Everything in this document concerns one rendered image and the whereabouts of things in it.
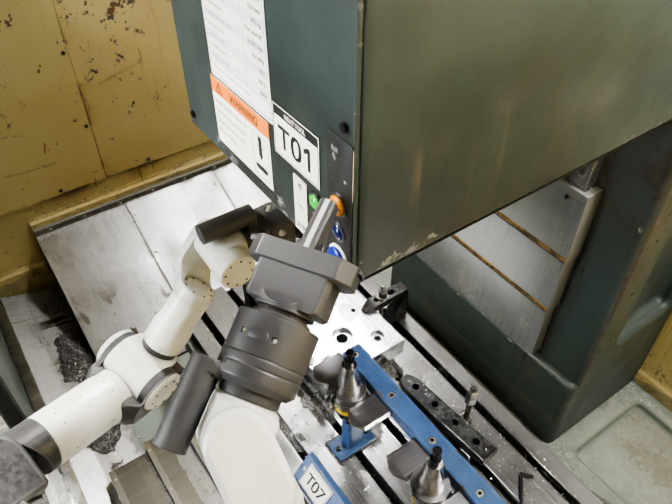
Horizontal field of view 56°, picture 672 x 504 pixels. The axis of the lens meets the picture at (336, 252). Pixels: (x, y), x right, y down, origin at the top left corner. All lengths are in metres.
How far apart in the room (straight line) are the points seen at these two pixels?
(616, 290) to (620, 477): 0.66
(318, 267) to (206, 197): 1.62
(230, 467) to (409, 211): 0.34
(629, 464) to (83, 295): 1.64
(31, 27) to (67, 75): 0.16
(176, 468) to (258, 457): 1.09
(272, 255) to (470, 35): 0.29
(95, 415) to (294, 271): 0.55
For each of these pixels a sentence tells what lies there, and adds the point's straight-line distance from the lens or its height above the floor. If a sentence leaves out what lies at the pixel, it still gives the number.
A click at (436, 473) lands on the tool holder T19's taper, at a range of 1.01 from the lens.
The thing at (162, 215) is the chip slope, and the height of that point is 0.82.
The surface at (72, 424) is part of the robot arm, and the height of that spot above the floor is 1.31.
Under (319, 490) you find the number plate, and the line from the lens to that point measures 1.37.
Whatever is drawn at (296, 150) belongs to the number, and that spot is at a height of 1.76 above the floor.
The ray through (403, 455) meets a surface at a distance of 1.10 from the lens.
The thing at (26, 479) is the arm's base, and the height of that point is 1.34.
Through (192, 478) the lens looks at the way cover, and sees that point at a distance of 1.66.
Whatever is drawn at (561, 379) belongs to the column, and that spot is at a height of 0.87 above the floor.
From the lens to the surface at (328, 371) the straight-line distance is 1.18.
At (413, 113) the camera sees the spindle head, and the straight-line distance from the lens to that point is 0.66.
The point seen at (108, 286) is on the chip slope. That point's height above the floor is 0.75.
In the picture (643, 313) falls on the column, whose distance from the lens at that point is 1.79.
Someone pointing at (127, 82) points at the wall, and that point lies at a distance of 2.03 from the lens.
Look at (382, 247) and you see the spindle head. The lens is 0.74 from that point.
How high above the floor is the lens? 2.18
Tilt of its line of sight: 44 degrees down
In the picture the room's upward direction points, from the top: straight up
